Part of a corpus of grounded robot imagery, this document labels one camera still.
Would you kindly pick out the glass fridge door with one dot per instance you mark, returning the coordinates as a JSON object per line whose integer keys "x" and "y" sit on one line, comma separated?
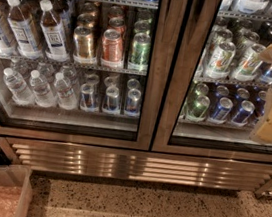
{"x": 208, "y": 23}
{"x": 160, "y": 19}

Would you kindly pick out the steel fridge bottom grille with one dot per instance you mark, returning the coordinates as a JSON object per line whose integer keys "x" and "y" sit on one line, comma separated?
{"x": 79, "y": 159}

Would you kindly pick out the silver blue can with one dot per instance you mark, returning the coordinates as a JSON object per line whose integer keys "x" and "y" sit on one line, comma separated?
{"x": 266, "y": 74}

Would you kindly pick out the white 7up can right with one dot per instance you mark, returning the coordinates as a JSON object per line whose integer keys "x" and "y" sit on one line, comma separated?
{"x": 247, "y": 66}

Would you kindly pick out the white 7up can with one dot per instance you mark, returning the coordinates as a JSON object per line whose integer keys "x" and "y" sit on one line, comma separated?
{"x": 219, "y": 63}
{"x": 247, "y": 66}

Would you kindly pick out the blue can lower right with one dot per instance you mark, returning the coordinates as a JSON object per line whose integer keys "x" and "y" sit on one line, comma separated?
{"x": 242, "y": 112}

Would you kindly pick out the white 7up can left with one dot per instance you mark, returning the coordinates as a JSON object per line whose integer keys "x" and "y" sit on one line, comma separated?
{"x": 219, "y": 63}

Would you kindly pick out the blue can lower left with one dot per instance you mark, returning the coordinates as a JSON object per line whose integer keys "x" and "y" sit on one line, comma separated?
{"x": 221, "y": 110}

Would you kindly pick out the green can lower shelf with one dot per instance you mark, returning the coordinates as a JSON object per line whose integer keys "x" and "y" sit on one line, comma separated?
{"x": 198, "y": 108}

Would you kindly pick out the green soda can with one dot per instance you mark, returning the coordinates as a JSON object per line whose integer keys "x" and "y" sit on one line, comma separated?
{"x": 140, "y": 52}

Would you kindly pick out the slim energy can right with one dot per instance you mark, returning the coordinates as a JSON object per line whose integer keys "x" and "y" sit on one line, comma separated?
{"x": 133, "y": 102}

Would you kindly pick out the slim energy can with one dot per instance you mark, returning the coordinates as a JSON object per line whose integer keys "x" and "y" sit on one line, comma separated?
{"x": 133, "y": 102}
{"x": 88, "y": 100}
{"x": 111, "y": 101}

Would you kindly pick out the orange soda can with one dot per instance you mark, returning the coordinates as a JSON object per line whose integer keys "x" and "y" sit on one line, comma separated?
{"x": 112, "y": 49}

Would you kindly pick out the slim energy can middle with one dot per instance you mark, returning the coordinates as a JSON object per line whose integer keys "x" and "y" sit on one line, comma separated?
{"x": 111, "y": 101}

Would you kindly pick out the gold soda can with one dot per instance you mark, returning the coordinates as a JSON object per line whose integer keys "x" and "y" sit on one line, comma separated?
{"x": 85, "y": 46}

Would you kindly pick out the slim energy can left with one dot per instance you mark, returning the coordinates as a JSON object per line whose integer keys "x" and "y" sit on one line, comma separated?
{"x": 88, "y": 100}

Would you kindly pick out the water bottle right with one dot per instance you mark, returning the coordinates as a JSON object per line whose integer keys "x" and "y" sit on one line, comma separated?
{"x": 65, "y": 93}

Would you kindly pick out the water bottle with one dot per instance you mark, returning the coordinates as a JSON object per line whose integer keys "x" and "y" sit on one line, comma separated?
{"x": 21, "y": 93}
{"x": 65, "y": 93}
{"x": 41, "y": 88}

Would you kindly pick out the brown tea bottle right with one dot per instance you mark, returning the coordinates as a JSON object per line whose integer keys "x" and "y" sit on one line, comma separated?
{"x": 54, "y": 33}

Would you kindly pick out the water bottle middle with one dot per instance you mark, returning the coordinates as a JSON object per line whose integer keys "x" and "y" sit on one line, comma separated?
{"x": 41, "y": 88}

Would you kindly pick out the brown tea bottle middle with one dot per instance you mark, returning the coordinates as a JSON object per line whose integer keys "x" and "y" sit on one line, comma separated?
{"x": 24, "y": 29}

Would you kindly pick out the water bottle left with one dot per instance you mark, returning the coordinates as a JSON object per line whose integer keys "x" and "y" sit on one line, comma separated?
{"x": 21, "y": 93}

